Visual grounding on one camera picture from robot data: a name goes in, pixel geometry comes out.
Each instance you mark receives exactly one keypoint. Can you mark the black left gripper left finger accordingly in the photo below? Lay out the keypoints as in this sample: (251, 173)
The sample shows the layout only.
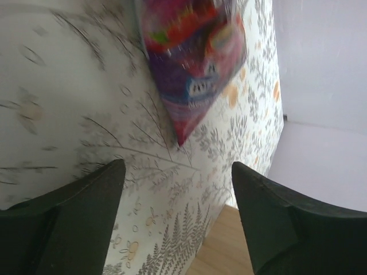
(66, 231)

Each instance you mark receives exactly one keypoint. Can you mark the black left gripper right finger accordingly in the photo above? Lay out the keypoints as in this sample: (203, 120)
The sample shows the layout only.
(290, 233)

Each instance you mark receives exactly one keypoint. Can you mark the purple pink Fox's candy bag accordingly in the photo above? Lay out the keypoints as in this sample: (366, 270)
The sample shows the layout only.
(194, 49)

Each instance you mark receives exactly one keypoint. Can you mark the wooden two-tier shelf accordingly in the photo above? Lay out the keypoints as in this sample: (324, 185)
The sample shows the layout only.
(224, 250)

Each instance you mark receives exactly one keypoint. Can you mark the floral table mat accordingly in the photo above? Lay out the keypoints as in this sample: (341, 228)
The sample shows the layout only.
(77, 93)

